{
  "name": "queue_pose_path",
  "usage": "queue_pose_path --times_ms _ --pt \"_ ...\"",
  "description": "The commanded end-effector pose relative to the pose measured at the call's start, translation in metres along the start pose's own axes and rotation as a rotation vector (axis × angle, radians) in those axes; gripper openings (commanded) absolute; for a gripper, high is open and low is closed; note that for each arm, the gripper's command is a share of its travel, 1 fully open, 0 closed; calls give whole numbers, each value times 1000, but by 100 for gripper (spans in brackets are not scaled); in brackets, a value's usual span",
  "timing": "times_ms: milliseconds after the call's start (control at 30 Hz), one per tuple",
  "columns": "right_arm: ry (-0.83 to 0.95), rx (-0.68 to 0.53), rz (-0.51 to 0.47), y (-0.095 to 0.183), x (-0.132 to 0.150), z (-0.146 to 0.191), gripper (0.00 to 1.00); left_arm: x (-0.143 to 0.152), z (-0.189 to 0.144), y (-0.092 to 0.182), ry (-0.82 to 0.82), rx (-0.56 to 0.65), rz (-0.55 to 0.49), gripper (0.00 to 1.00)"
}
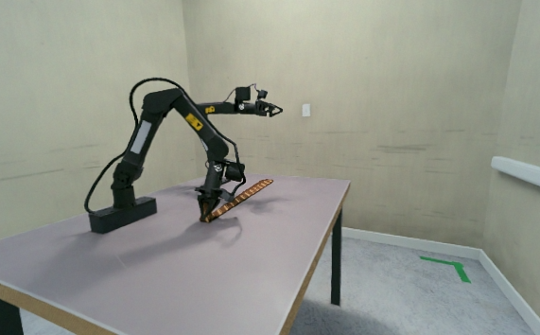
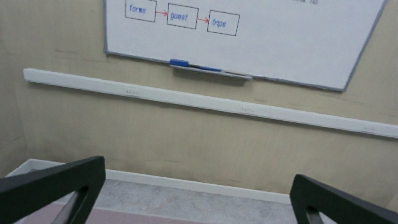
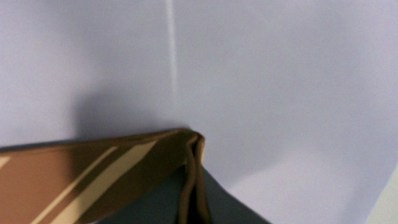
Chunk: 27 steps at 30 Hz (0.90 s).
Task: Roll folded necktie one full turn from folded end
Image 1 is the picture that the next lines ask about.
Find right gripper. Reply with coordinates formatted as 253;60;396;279
195;174;233;220

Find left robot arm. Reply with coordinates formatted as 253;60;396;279
195;87;268;164

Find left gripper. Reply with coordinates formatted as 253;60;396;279
247;90;283;117

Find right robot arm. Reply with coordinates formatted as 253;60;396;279
88;88;242;220

